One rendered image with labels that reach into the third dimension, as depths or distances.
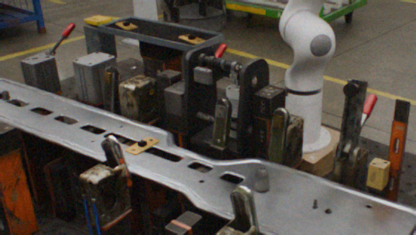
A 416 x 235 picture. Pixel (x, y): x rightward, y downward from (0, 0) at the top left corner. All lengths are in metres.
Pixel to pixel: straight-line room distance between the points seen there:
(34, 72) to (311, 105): 0.85
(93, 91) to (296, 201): 0.73
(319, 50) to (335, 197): 0.56
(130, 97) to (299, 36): 0.50
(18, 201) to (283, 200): 0.73
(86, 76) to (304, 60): 0.61
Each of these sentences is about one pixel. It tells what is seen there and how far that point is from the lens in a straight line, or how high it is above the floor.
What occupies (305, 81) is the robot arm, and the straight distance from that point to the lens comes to 1.65.
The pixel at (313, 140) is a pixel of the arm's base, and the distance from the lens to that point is 1.76.
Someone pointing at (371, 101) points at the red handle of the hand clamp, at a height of 1.14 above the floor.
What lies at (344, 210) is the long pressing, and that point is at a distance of 1.09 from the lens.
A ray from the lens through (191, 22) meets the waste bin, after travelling 4.21.
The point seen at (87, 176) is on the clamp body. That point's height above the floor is 1.04.
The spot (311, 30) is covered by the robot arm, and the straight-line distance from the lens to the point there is 1.55.
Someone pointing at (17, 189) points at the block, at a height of 0.86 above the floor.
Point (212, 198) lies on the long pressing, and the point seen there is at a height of 1.00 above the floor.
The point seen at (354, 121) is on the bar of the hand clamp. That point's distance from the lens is 1.14.
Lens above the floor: 1.62
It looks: 28 degrees down
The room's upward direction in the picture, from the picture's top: straight up
